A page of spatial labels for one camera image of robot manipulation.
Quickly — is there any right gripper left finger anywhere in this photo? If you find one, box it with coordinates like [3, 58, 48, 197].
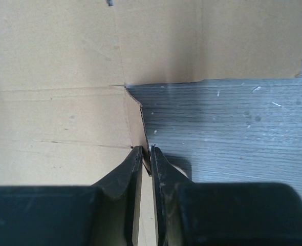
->
[0, 146, 143, 245]

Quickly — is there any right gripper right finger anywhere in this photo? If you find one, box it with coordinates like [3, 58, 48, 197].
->
[150, 146, 302, 245]

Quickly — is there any brown cardboard box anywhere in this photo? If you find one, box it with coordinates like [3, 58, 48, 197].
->
[0, 1, 302, 245]

